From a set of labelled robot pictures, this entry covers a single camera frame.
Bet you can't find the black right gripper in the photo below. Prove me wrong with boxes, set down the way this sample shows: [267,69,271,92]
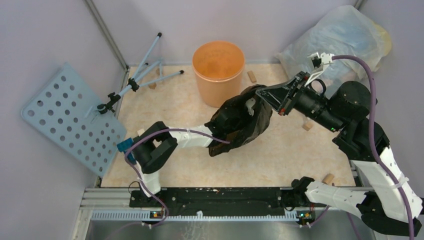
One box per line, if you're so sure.
[255,71,344,133]

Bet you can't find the black trash bag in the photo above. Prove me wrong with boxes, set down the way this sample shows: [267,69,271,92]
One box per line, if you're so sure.
[205,84,273,157]

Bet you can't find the large translucent trash bag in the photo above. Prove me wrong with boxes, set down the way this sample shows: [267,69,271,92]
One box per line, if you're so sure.
[275,5,392,79]

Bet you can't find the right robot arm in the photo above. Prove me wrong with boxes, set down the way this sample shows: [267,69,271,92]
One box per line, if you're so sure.
[256,72,424,236]

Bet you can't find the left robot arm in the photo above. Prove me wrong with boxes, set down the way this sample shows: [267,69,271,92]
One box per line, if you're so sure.
[124,105,261,207]

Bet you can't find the orange plastic trash bin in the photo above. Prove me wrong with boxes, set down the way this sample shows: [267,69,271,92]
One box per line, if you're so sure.
[192,40,245,108]

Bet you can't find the flat wooden block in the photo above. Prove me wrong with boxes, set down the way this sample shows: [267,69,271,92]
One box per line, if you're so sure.
[247,70,257,84]

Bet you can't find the wooden cube block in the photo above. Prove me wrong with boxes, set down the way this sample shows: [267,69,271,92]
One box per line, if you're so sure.
[302,121,314,131]

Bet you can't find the wooden cylinder block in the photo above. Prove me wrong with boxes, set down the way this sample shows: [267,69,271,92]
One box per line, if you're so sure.
[321,173,335,185]

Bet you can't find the small wooden block by tripod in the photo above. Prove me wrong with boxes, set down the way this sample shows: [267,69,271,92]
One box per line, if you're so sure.
[148,82,157,90]

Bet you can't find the light blue tripod stand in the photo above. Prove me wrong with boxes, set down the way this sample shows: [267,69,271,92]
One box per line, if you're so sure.
[96,32,185,115]

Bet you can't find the white cube block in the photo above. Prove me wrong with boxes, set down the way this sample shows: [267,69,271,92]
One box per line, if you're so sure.
[137,128,145,136]

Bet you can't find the blue clamp block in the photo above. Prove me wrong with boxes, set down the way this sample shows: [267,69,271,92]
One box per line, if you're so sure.
[116,137,136,165]

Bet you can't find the light blue perforated board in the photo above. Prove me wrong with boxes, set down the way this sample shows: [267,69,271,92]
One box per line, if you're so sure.
[21,63,127,178]

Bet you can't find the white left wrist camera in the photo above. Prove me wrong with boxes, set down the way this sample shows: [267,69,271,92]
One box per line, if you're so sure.
[245,97,256,117]

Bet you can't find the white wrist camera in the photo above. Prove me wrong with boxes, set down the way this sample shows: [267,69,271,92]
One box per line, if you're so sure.
[245,97,256,117]
[304,52,335,87]

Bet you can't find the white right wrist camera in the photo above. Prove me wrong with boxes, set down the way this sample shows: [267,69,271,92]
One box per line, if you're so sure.
[304,52,335,87]

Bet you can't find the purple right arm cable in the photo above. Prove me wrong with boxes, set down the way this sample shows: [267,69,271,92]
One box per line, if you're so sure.
[331,54,417,240]

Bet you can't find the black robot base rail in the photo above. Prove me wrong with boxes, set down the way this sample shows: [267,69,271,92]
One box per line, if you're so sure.
[129,187,317,217]

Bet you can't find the white cable comb strip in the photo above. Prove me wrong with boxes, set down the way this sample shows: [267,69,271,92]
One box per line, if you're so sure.
[91,210,299,222]

